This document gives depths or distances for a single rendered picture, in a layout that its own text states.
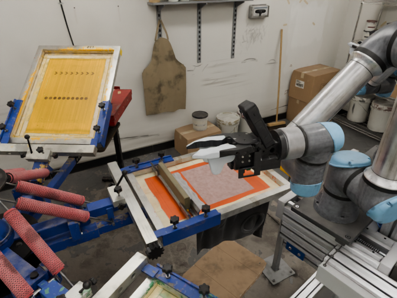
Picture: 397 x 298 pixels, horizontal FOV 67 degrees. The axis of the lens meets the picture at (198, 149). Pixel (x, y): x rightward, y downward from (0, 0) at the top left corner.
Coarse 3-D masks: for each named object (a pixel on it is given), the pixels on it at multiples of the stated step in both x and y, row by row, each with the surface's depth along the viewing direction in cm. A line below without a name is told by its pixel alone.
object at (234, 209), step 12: (180, 156) 190; (132, 180) 168; (276, 180) 170; (264, 192) 159; (276, 192) 159; (144, 204) 151; (240, 204) 151; (252, 204) 152; (156, 216) 143; (228, 216) 148; (156, 228) 136
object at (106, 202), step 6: (108, 198) 147; (90, 204) 143; (96, 204) 143; (102, 204) 143; (108, 204) 143; (90, 210) 139; (96, 210) 141; (102, 210) 142; (114, 210) 146; (96, 216) 142
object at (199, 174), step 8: (184, 168) 185; (192, 168) 185; (200, 168) 185; (208, 168) 185; (224, 168) 185; (184, 176) 177; (192, 176) 177; (200, 176) 177; (208, 176) 177; (216, 176) 177; (224, 176) 177; (152, 184) 170; (160, 184) 170; (192, 184) 170; (200, 184) 170; (152, 192) 164; (160, 192) 164; (168, 192) 164
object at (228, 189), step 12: (216, 180) 174; (228, 180) 174; (240, 180) 174; (252, 180) 174; (204, 192) 164; (216, 192) 164; (228, 192) 164; (240, 192) 164; (252, 192) 164; (168, 204) 156; (216, 204) 156; (168, 216) 148; (180, 216) 148
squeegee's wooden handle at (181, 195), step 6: (162, 168) 166; (162, 174) 167; (168, 174) 161; (168, 180) 160; (174, 180) 156; (174, 186) 153; (180, 186) 152; (174, 192) 156; (180, 192) 148; (180, 198) 149; (186, 198) 144; (186, 204) 146
